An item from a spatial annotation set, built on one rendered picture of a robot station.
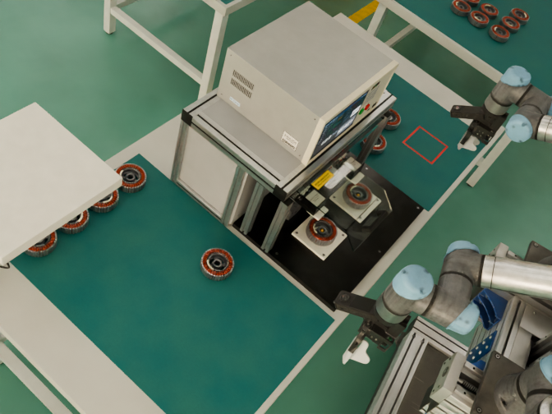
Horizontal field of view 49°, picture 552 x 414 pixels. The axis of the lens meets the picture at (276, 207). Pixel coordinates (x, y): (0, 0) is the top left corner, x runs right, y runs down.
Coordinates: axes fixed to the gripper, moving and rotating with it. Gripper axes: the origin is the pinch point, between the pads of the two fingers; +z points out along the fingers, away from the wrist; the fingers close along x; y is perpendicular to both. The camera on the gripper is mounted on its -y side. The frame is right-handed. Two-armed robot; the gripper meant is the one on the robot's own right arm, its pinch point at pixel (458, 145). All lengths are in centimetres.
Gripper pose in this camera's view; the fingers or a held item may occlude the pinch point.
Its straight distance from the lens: 221.7
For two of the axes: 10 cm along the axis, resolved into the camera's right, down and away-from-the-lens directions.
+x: 4.9, -6.2, 6.1
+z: -2.4, 5.8, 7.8
